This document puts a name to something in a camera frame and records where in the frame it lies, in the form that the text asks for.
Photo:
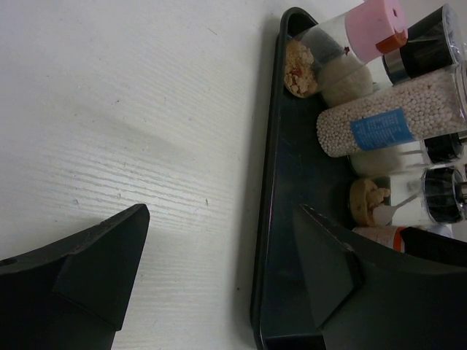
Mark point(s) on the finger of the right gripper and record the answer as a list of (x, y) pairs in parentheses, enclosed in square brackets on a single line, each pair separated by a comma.
[(433, 247)]

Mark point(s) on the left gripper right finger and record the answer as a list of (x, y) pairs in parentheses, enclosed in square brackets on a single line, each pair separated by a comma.
[(364, 295)]

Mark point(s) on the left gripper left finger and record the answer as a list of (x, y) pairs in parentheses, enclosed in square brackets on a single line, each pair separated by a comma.
[(73, 293)]

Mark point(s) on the black knob cap bottle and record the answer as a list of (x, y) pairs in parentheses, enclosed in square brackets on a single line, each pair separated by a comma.
[(418, 198)]

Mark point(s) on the black cap spice bottle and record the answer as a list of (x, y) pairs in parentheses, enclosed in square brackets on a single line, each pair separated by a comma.
[(413, 156)]

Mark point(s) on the silver lid blue label jar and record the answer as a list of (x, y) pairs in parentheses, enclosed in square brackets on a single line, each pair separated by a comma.
[(428, 106)]

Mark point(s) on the pink cap spice bottle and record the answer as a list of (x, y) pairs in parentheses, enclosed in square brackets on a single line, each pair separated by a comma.
[(324, 54)]

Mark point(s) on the black plastic tray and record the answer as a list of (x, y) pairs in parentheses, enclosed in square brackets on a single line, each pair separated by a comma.
[(296, 172)]

